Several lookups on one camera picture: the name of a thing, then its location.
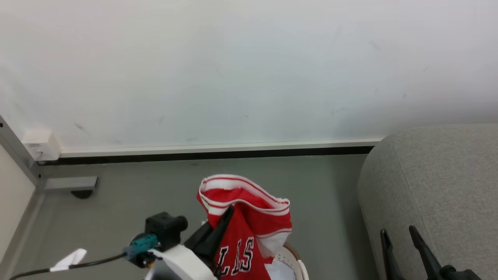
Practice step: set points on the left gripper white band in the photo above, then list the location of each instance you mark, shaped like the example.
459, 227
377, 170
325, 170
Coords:
186, 260

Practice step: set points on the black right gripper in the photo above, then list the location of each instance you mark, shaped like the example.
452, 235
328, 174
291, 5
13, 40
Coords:
459, 274

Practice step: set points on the red basketball jersey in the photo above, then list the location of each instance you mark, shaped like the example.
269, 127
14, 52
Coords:
249, 217

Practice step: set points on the white perforated laundry basket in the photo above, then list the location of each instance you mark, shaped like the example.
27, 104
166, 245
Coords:
292, 257

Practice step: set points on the white cloth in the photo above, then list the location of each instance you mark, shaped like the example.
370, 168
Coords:
281, 271

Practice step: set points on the white and black baseboard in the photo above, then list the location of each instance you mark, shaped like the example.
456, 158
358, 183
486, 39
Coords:
218, 151

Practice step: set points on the grey fabric sofa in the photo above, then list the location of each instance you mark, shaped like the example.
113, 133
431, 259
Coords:
439, 182

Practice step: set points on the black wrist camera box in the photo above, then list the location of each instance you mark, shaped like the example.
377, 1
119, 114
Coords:
165, 229

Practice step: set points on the white wall box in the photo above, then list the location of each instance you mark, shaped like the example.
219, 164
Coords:
41, 144

